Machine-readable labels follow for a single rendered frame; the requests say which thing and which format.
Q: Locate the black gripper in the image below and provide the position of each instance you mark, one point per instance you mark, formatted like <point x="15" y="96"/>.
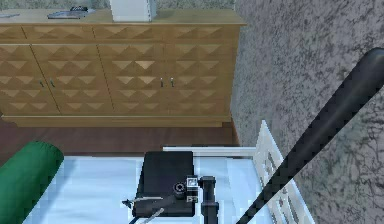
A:
<point x="179" y="190"/>

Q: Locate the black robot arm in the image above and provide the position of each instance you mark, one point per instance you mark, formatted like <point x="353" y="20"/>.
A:
<point x="209" y="200"/>

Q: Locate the black closed laptop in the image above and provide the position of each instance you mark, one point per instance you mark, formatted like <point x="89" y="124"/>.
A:
<point x="166" y="170"/>

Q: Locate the green bolster cushion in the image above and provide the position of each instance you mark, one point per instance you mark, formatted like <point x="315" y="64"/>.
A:
<point x="26" y="180"/>

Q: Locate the wooden patterned sideboard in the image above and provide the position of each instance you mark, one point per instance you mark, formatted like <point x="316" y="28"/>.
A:
<point x="133" y="76"/>

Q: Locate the white box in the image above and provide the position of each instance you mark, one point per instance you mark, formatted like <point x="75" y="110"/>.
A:
<point x="131" y="10"/>

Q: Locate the grey flat book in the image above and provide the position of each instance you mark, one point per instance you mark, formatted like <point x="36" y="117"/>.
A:
<point x="68" y="14"/>

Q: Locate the small black remote control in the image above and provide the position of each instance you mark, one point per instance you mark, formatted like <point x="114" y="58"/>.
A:
<point x="78" y="8"/>

